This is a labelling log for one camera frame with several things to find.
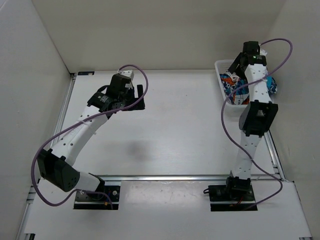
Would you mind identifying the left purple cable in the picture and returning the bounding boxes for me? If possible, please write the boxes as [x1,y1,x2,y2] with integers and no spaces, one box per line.
[31,64,150,207]

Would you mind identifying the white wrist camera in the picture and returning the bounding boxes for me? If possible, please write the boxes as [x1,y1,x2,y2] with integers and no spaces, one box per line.
[260,48,268,56]
[117,70,135,80]

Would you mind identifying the colourful patterned shorts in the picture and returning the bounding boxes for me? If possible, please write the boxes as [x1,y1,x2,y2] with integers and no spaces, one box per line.
[219,72,277,105]

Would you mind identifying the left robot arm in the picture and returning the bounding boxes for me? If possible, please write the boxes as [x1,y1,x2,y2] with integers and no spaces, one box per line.
[37,70,143,200]

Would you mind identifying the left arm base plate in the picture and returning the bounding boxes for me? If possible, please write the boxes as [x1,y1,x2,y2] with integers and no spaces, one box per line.
[73,181,121,211]

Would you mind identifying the aluminium front rail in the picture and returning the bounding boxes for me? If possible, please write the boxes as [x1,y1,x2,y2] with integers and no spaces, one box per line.
[99,174,283,182]

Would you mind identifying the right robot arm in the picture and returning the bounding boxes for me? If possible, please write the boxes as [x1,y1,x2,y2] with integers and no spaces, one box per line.
[224,41,278,200]

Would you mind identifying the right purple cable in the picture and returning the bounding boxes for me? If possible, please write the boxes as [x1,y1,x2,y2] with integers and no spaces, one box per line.
[220,37,294,211]

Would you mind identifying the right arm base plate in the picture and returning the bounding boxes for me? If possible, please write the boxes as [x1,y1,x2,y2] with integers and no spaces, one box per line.
[206,185,258,212]

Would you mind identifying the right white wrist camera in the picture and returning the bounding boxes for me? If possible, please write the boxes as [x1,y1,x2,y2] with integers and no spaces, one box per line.
[260,48,268,56]

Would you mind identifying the white plastic basket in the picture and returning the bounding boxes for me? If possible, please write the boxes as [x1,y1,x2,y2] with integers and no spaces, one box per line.
[214,59,276,112]

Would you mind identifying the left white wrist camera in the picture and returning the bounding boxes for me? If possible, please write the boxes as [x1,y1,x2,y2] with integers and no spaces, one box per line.
[117,70,135,80]

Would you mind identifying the purple cable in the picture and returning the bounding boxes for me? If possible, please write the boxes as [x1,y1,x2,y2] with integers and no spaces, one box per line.
[220,37,294,211]
[31,64,150,207]

